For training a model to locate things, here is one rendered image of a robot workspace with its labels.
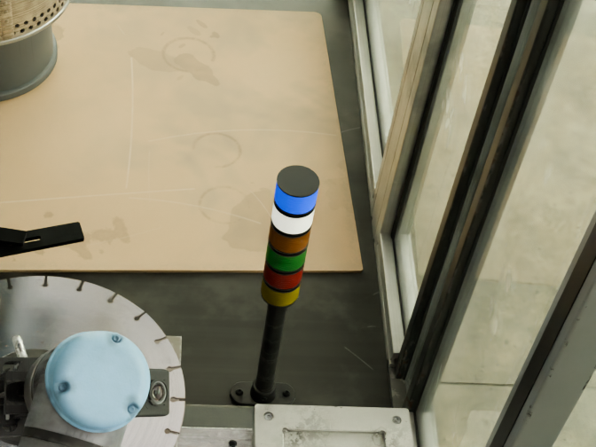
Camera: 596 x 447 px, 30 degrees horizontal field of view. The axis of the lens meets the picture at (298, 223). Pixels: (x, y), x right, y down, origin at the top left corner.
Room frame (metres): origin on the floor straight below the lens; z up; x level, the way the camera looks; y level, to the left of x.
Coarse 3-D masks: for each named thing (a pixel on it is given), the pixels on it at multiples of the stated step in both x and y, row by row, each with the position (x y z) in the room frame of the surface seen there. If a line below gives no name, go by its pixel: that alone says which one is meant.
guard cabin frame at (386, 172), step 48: (432, 0) 1.12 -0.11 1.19; (528, 0) 0.87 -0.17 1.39; (432, 48) 1.09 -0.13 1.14; (528, 48) 0.80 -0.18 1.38; (432, 96) 1.08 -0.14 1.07; (528, 96) 0.79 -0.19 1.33; (480, 144) 0.87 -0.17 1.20; (384, 192) 1.12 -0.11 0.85; (480, 192) 0.80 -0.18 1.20; (384, 240) 1.08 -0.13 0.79; (384, 288) 0.99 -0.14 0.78; (432, 288) 0.87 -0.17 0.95; (384, 336) 0.94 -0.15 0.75; (432, 336) 0.79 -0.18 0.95
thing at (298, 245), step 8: (272, 232) 0.79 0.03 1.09; (280, 232) 0.79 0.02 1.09; (272, 240) 0.79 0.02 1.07; (280, 240) 0.79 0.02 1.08; (288, 240) 0.79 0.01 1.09; (296, 240) 0.79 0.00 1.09; (304, 240) 0.80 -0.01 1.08; (280, 248) 0.79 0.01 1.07; (288, 248) 0.79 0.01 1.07; (296, 248) 0.79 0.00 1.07; (304, 248) 0.80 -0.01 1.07
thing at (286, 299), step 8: (264, 288) 0.80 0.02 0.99; (272, 288) 0.79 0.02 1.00; (296, 288) 0.80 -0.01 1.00; (264, 296) 0.79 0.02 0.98; (272, 296) 0.79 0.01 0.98; (280, 296) 0.79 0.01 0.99; (288, 296) 0.79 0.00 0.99; (296, 296) 0.80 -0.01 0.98; (272, 304) 0.79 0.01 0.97; (280, 304) 0.79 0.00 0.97; (288, 304) 0.79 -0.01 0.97
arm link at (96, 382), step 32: (64, 352) 0.46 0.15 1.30; (96, 352) 0.46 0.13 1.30; (128, 352) 0.47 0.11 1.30; (32, 384) 0.48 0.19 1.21; (64, 384) 0.44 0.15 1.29; (96, 384) 0.44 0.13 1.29; (128, 384) 0.45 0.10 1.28; (32, 416) 0.43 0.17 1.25; (64, 416) 0.42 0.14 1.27; (96, 416) 0.42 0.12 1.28; (128, 416) 0.43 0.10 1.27
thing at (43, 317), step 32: (0, 288) 0.76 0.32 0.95; (32, 288) 0.77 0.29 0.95; (64, 288) 0.77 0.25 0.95; (96, 288) 0.78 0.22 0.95; (0, 320) 0.72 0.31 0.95; (32, 320) 0.72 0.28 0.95; (64, 320) 0.73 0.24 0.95; (96, 320) 0.74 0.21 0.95; (128, 320) 0.74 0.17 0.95; (0, 352) 0.67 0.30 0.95; (160, 352) 0.71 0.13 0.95
